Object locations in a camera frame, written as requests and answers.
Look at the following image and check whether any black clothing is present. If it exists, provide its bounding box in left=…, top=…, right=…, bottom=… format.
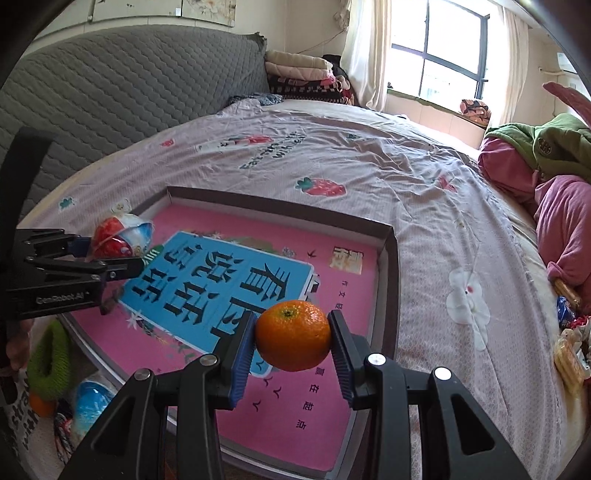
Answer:
left=322, top=54, right=352, bottom=78

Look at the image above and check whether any red white snack packet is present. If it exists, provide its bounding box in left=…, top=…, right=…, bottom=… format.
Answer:
left=91, top=213, right=154, bottom=261

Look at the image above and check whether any shallow grey cardboard box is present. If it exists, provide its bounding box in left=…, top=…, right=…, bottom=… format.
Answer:
left=60, top=186, right=400, bottom=480

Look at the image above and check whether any black framed window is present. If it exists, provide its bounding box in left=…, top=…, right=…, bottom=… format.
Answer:
left=390, top=0, right=491, bottom=100

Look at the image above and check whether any yellow wafer packet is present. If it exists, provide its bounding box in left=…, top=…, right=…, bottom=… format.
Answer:
left=553, top=335, right=585, bottom=397

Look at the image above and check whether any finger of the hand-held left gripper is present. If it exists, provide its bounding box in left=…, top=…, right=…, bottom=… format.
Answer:
left=24, top=256, right=147, bottom=284
left=14, top=227, right=94, bottom=261

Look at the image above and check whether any dark blue patterned cloth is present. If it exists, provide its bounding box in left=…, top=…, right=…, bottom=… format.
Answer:
left=228, top=93, right=283, bottom=108

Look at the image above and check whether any brown bread roll packet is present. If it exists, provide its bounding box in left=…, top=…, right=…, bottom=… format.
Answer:
left=554, top=278, right=583, bottom=306

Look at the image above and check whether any colourful bag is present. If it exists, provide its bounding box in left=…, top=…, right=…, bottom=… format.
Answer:
left=459, top=98, right=491, bottom=126

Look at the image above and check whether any grey quilted headboard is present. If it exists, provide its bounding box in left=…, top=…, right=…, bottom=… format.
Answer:
left=0, top=25, right=271, bottom=232

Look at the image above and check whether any dark patterned folded blanket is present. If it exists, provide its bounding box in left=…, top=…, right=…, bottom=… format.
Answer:
left=268, top=76, right=354, bottom=106

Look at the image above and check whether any blue toy egg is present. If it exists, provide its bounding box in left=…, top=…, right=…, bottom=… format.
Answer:
left=74, top=381, right=116, bottom=437

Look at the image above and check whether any pink folded blanket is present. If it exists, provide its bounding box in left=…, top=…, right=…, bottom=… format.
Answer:
left=265, top=65, right=337, bottom=85

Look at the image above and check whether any floral wall painting panel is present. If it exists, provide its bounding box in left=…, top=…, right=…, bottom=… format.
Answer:
left=182, top=0, right=232, bottom=24
left=90, top=0, right=184, bottom=21

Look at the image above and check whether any small blue snack packet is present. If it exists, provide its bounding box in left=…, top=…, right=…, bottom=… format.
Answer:
left=556, top=295, right=576, bottom=329

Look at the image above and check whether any cream curtain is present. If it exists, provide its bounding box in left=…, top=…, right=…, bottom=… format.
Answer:
left=501, top=7, right=531, bottom=134
left=342, top=0, right=393, bottom=112

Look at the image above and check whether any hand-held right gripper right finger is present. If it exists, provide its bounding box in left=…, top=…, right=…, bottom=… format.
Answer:
left=327, top=310, right=532, bottom=480

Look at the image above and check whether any person's left hand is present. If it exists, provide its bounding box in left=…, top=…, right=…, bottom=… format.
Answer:
left=0, top=318, right=34, bottom=376

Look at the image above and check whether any green fuzzy hair scrunchie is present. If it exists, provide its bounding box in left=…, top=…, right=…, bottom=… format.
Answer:
left=25, top=319, right=72, bottom=402

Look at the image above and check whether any pink quilt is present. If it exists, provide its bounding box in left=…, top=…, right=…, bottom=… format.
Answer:
left=478, top=82, right=591, bottom=315

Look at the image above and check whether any cream folded blanket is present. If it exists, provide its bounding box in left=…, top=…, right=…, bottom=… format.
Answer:
left=265, top=50, right=333, bottom=72

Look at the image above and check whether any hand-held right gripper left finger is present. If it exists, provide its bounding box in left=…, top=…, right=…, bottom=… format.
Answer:
left=60, top=310, right=259, bottom=480

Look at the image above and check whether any green garment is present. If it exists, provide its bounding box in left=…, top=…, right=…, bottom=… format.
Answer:
left=485, top=113, right=591, bottom=182

